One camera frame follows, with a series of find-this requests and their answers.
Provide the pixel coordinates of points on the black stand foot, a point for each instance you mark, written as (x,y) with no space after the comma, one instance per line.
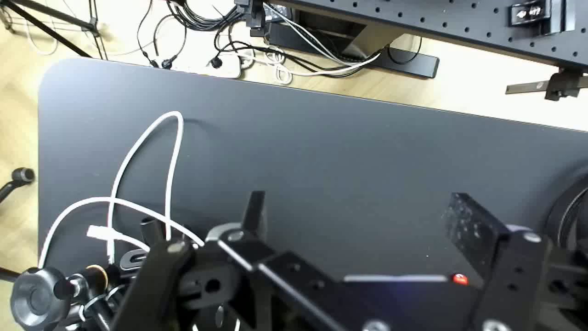
(422,65)

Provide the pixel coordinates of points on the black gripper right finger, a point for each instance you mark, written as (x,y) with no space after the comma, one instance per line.
(514,269)

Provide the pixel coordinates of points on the metal bracket on breadboard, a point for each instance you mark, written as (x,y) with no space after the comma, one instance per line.
(529,11)

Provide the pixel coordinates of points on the black tripod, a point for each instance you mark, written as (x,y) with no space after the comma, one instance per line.
(95,37)

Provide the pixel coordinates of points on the black clamp with metal bar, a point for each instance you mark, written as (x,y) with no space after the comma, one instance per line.
(562,85)

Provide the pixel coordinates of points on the black perforated breadboard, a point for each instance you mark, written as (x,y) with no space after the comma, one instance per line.
(428,19)

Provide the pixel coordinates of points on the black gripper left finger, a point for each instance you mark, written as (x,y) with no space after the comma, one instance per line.
(286,276)

